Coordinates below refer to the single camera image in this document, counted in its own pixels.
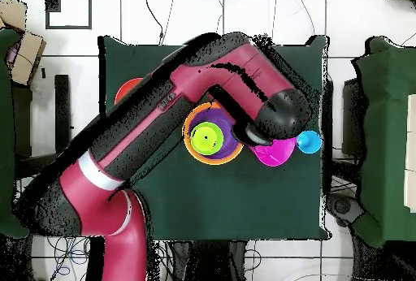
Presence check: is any yellow cup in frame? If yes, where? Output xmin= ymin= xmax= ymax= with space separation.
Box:
xmin=192 ymin=125 xmax=220 ymax=153

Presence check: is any small green bowl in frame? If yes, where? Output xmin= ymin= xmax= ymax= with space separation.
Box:
xmin=189 ymin=121 xmax=225 ymax=157

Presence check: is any large orange bowl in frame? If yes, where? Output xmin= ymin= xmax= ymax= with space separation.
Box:
xmin=182 ymin=102 xmax=245 ymax=166

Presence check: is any purple bowl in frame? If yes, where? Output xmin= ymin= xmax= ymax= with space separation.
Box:
xmin=188 ymin=106 xmax=241 ymax=162

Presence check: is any large pink bowl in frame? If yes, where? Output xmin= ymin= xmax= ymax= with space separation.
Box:
xmin=248 ymin=136 xmax=297 ymax=167

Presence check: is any dark green tablecloth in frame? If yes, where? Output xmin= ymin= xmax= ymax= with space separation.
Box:
xmin=97 ymin=35 xmax=330 ymax=243

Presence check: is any wide red-orange bowl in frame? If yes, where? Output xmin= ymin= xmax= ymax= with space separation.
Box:
xmin=114 ymin=77 xmax=145 ymax=105

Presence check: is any blue cup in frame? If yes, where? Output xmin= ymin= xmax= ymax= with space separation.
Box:
xmin=296 ymin=130 xmax=323 ymax=155

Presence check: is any black stand base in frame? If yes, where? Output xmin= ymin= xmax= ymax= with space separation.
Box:
xmin=327 ymin=192 xmax=365 ymax=228

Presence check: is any green cloth covered table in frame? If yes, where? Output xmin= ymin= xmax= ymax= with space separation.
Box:
xmin=0 ymin=28 xmax=31 ymax=240
xmin=351 ymin=36 xmax=416 ymax=250

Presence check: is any cardboard box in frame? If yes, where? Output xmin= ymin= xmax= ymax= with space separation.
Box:
xmin=9 ymin=31 xmax=47 ymax=86
xmin=0 ymin=0 xmax=28 ymax=32

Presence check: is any white box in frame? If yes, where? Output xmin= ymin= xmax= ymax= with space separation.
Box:
xmin=403 ymin=93 xmax=416 ymax=214

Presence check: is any black cable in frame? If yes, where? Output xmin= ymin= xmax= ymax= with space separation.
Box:
xmin=141 ymin=0 xmax=164 ymax=45

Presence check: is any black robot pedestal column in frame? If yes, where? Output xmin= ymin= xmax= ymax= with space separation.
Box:
xmin=162 ymin=240 xmax=248 ymax=281

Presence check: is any black chair frame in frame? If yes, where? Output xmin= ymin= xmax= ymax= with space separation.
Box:
xmin=11 ymin=73 xmax=73 ymax=165

